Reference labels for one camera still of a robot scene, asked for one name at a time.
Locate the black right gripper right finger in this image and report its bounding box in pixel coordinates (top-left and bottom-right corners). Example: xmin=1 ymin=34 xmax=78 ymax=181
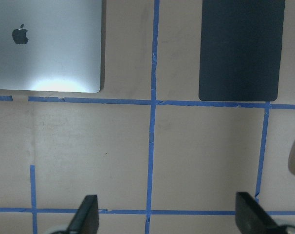
xmin=235 ymin=192 xmax=278 ymax=234

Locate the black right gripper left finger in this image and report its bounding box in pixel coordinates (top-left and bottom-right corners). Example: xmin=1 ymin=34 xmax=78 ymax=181
xmin=66 ymin=195 xmax=99 ymax=234

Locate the black mousepad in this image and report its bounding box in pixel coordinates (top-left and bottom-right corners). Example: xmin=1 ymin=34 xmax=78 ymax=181
xmin=199 ymin=0 xmax=285 ymax=102

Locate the silver closed laptop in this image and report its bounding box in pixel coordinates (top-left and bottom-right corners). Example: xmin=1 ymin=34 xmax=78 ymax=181
xmin=0 ymin=0 xmax=104 ymax=93

